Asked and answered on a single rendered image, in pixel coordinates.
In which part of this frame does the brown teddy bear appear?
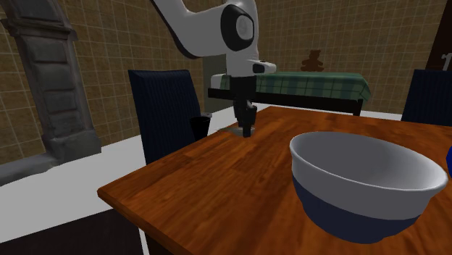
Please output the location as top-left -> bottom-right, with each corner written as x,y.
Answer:
300,49 -> 325,73

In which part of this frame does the dark blue chair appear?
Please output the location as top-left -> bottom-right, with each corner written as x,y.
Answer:
401,68 -> 452,128
127,69 -> 213,166

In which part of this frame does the grey stone arch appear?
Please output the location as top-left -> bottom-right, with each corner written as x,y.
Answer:
0,0 -> 103,188

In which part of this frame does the wooden table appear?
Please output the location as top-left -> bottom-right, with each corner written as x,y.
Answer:
96,105 -> 452,255

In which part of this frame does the white and blue bowl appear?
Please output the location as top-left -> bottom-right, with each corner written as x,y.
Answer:
289,131 -> 450,245

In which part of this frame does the black cup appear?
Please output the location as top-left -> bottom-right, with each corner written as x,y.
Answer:
189,112 -> 213,143

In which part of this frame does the dark brown door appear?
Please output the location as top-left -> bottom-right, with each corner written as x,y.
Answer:
424,0 -> 452,72

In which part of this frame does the bed with green plaid cover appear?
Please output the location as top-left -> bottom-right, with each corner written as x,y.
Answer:
206,71 -> 372,117

